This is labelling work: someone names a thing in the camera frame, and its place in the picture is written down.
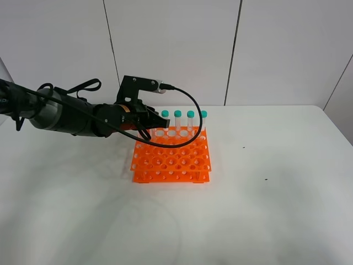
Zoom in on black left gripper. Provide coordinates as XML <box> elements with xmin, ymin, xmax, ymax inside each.
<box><xmin>113</xmin><ymin>100</ymin><xmax>169</xmax><ymax>131</ymax></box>

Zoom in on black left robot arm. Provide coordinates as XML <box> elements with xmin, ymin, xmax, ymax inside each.
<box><xmin>1</xmin><ymin>76</ymin><xmax>170</xmax><ymax>137</ymax></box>

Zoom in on row tube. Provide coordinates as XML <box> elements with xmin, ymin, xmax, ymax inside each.
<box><xmin>174</xmin><ymin>110</ymin><xmax>182</xmax><ymax>132</ymax></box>
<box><xmin>187</xmin><ymin>110</ymin><xmax>195</xmax><ymax>133</ymax></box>
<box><xmin>161</xmin><ymin>110</ymin><xmax>169</xmax><ymax>118</ymax></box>
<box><xmin>201</xmin><ymin>110</ymin><xmax>207</xmax><ymax>131</ymax></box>

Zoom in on orange test tube rack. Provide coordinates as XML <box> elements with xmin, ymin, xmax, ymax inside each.
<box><xmin>130</xmin><ymin>130</ymin><xmax>211</xmax><ymax>183</ymax></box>

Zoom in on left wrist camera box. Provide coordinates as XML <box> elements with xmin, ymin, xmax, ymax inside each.
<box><xmin>115</xmin><ymin>76</ymin><xmax>165</xmax><ymax>104</ymax></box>

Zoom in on left camera black cable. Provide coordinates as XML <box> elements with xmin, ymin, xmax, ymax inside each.
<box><xmin>0</xmin><ymin>78</ymin><xmax>206</xmax><ymax>150</ymax></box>

